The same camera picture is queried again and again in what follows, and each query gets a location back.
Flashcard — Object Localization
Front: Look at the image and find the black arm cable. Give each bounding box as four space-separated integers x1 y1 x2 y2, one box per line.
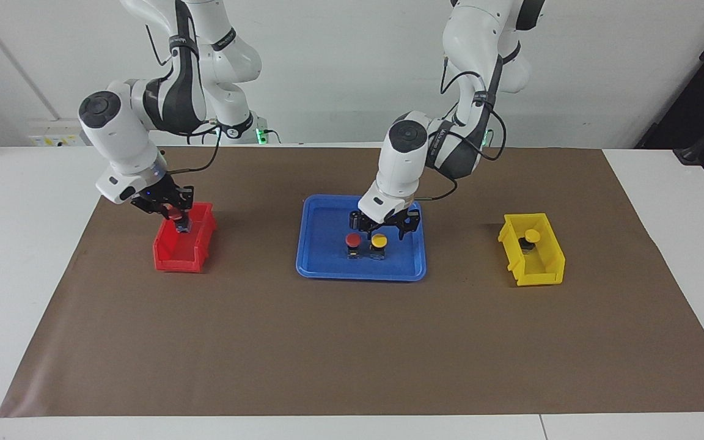
144 0 226 179
416 54 508 202

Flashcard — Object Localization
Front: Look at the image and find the red plastic bin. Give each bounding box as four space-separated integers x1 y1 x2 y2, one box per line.
153 201 218 273

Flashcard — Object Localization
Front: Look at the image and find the brown table mat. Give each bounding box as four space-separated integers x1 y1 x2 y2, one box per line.
0 145 704 418

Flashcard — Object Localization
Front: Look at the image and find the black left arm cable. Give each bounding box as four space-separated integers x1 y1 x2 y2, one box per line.
416 54 508 202

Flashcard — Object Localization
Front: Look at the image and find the yellow plastic bin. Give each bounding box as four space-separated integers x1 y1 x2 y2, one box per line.
497 213 567 287

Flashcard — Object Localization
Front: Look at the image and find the white power strip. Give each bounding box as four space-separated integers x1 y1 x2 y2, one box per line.
25 119 87 148

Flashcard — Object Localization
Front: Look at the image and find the blue plastic tray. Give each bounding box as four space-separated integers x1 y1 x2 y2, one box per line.
295 194 427 282

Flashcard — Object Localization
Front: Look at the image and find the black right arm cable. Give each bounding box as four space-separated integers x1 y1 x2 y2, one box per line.
144 0 226 179

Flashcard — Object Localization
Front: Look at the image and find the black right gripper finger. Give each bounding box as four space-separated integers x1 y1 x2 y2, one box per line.
142 202 177 222
178 185 196 228

